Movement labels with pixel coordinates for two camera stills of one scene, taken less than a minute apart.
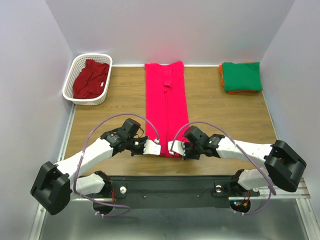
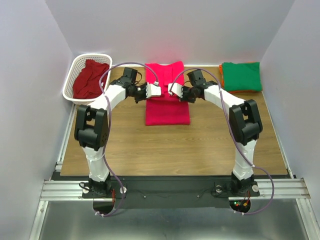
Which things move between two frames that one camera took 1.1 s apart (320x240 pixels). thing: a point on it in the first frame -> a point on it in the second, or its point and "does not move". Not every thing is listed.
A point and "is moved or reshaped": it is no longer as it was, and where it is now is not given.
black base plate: (175, 191) does not move
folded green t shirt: (242, 76) does not move
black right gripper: (187, 154) -> (184, 98)
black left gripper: (143, 139) -> (144, 96)
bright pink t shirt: (166, 108) is moved or reshaped
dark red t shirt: (90, 81) does not move
